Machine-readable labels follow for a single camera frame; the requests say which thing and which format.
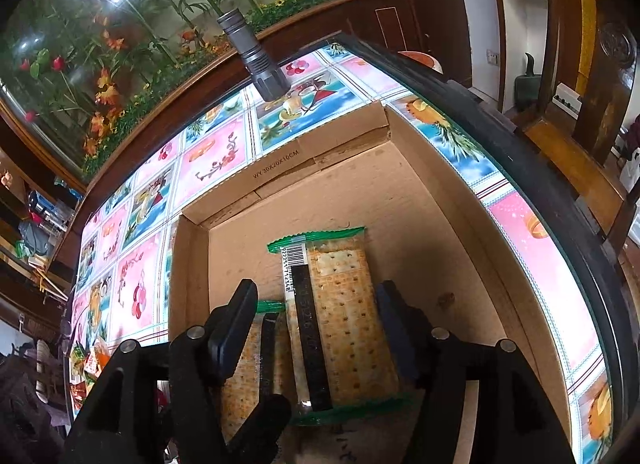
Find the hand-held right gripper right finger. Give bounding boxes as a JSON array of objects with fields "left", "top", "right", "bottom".
[{"left": 376, "top": 280, "right": 576, "bottom": 464}]

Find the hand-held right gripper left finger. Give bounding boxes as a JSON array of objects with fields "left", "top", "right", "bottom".
[{"left": 62, "top": 279, "right": 293, "bottom": 464}]

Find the green-edged cracker packet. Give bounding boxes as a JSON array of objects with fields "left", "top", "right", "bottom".
[
  {"left": 220, "top": 300, "right": 301, "bottom": 445},
  {"left": 267, "top": 226, "right": 416, "bottom": 425}
]

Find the cardboard box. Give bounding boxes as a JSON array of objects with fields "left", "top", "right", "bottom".
[{"left": 167, "top": 104, "right": 573, "bottom": 464}]

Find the fruit print tablecloth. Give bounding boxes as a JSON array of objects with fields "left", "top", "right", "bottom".
[{"left": 70, "top": 41, "right": 616, "bottom": 464}]

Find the dark cloth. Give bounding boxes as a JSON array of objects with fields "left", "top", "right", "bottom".
[{"left": 0, "top": 334, "right": 68, "bottom": 464}]

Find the cluttered wooden shelf unit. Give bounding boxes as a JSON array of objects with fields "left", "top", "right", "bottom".
[{"left": 0, "top": 134, "right": 86, "bottom": 325}]

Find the grey flashlight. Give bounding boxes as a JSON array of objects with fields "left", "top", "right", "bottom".
[{"left": 216, "top": 8, "right": 291, "bottom": 99}]

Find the red bowl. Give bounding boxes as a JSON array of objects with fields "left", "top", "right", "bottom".
[{"left": 397, "top": 50, "right": 443, "bottom": 72}]

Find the small white box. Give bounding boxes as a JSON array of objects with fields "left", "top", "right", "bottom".
[{"left": 552, "top": 82, "right": 583, "bottom": 117}]

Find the glass flower display case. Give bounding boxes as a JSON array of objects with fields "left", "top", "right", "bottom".
[{"left": 0, "top": 0, "right": 351, "bottom": 179}]

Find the dark wooden cabinet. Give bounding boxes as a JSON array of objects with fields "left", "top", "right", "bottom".
[{"left": 340, "top": 0, "right": 473, "bottom": 89}]

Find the wooden chair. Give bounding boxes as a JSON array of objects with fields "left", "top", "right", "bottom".
[{"left": 520, "top": 0, "right": 640, "bottom": 265}]

